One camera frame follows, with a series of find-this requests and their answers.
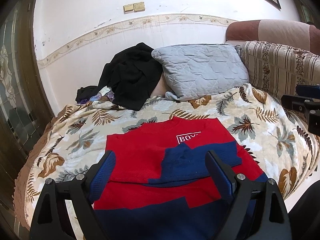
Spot red and navy boys sweater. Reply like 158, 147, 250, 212
91, 118, 267, 239

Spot small dark purple clothes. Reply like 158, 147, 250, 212
75, 86, 114, 105

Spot striped floral brown cushion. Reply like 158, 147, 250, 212
241, 41, 319, 98

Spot brown and pink headboard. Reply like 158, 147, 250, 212
226, 19, 319, 55

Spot leaf pattern beige blanket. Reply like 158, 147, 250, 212
14, 83, 319, 228

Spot wooden glass panel door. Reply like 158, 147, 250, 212
1, 0, 53, 239

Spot grey quilted pillow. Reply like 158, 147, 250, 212
151, 44, 249, 101

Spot black garment pile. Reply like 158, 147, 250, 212
98, 42, 163, 111

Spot wooden window frame right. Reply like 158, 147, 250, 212
293, 0, 319, 28

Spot beige wall switch right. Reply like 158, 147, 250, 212
133, 2, 145, 12

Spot beige wall switch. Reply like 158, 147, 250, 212
133, 2, 145, 12
123, 4, 135, 14

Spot beige wall switch left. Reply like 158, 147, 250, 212
123, 4, 135, 14

